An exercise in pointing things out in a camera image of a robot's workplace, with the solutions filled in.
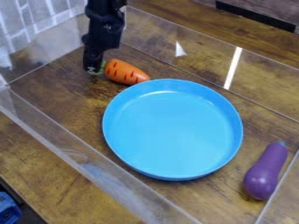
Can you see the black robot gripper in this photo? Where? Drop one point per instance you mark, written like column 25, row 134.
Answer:
column 103, row 37

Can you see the blue round plastic tray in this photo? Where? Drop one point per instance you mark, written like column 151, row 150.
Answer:
column 174, row 129

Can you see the orange toy carrot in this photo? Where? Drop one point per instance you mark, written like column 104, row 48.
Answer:
column 122, row 72

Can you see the blue object at corner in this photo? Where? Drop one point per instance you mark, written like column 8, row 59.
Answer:
column 9, row 210

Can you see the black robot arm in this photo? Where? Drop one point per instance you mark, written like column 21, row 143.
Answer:
column 103, row 6

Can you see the purple toy eggplant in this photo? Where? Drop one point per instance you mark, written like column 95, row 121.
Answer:
column 260, row 179

